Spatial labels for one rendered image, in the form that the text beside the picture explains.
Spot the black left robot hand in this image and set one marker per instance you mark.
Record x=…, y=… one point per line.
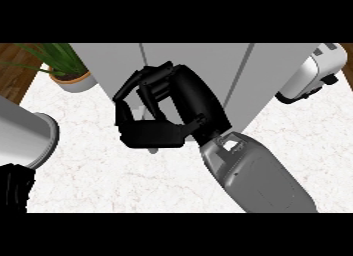
x=6, y=190

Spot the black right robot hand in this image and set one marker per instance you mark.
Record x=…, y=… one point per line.
x=183, y=96

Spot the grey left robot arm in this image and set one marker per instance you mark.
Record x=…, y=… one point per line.
x=11, y=133

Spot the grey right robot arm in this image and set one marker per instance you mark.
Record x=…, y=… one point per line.
x=257, y=176

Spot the grey cabinet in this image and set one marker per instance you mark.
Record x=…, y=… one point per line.
x=203, y=56

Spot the grey cabinet door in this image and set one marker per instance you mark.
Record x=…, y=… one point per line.
x=272, y=70

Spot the green potted plant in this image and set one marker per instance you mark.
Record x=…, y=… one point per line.
x=68, y=78

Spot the white toaster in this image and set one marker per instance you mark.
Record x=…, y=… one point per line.
x=313, y=73

